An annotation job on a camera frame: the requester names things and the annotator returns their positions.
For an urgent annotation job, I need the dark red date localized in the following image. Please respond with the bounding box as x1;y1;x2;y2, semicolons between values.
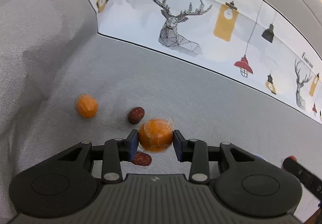
132;152;152;167
128;107;145;125

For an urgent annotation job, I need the orange fruit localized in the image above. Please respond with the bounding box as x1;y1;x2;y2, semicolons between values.
76;94;98;119
138;118;174;153

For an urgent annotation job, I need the grey printed sofa cover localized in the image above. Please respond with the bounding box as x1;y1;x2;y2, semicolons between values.
1;0;321;223

